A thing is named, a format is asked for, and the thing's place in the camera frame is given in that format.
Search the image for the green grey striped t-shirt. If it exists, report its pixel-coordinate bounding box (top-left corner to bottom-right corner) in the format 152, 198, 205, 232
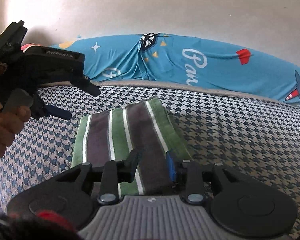
71, 97, 192, 197

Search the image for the person's left hand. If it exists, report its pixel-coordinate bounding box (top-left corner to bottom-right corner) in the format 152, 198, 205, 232
0, 106, 31, 158

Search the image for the purple plush toy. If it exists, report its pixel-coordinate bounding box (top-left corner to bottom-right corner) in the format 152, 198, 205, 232
21, 43, 42, 52

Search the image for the houndstooth bed mat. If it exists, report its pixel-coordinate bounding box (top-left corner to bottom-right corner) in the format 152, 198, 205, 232
0, 86, 300, 236

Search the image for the blue printed quilt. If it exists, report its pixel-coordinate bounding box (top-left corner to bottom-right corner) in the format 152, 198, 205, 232
57, 33, 300, 107

